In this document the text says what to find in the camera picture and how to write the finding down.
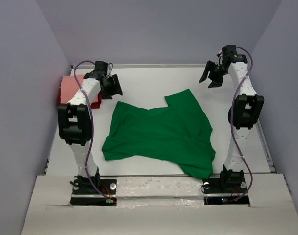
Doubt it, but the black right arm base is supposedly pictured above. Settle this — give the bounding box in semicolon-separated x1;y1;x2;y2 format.
200;178;250;206

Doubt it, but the green t shirt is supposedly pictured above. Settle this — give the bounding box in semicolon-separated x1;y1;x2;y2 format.
102;89;216;179

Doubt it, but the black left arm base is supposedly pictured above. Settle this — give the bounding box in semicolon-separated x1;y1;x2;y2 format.
70;177;117;206

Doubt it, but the pink t shirt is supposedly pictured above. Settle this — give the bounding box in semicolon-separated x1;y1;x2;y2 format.
57;76;79;105

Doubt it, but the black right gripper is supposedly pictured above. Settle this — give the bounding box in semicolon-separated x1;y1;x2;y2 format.
198;60;228;88

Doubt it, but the dark red t shirt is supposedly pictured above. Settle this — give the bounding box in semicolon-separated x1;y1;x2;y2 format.
57;89;102;109

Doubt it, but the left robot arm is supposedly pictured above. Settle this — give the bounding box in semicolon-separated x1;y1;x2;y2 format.
57;61;123;195

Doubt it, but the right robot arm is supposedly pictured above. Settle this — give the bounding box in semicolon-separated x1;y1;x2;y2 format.
199;45;265;196

